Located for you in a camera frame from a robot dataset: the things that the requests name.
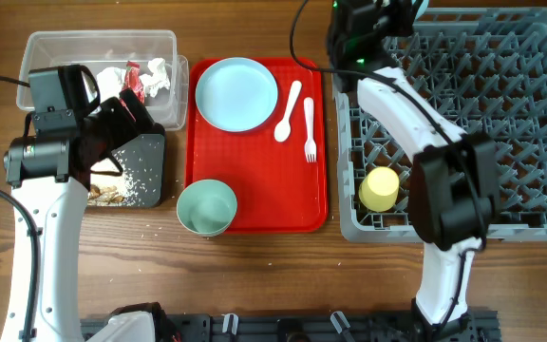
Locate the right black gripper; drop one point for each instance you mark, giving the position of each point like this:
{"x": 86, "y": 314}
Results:
{"x": 402, "y": 13}

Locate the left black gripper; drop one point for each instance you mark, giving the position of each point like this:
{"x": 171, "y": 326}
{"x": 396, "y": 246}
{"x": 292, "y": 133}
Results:
{"x": 127, "y": 129}

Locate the red snack wrapper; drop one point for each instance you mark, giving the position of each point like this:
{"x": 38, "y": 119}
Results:
{"x": 132, "y": 80}

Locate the food scraps and rice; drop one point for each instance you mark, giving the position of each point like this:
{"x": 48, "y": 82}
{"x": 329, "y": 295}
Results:
{"x": 139, "y": 185}

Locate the light blue plate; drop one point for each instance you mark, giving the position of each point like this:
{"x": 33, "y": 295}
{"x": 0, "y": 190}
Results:
{"x": 236, "y": 94}

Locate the mint green bowl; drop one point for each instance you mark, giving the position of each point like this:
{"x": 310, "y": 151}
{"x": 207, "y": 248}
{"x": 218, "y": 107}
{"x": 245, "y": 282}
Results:
{"x": 207, "y": 207}

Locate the white plastic spoon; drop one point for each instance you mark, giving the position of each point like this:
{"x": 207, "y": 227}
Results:
{"x": 282, "y": 130}

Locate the yellow plastic cup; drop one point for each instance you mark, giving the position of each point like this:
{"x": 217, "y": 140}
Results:
{"x": 379, "y": 190}

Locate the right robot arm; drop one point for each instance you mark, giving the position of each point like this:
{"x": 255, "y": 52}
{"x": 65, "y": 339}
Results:
{"x": 454, "y": 192}

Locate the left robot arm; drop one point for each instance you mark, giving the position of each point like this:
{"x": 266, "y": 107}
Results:
{"x": 49, "y": 176}

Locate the black waste tray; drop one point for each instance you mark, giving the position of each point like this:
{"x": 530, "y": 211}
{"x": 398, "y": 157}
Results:
{"x": 150, "y": 146}

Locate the clear plastic waste bin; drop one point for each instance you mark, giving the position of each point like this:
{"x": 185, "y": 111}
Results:
{"x": 99, "y": 49}

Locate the grey dishwasher rack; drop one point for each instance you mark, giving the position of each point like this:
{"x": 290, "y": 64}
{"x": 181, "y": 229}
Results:
{"x": 484, "y": 70}

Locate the white plastic fork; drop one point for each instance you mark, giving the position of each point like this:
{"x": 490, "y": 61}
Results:
{"x": 310, "y": 147}

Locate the red serving tray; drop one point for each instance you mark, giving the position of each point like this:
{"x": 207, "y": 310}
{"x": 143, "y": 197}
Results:
{"x": 277, "y": 190}

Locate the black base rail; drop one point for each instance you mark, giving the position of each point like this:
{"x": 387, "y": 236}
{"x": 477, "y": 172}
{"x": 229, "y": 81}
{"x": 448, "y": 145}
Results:
{"x": 483, "y": 326}

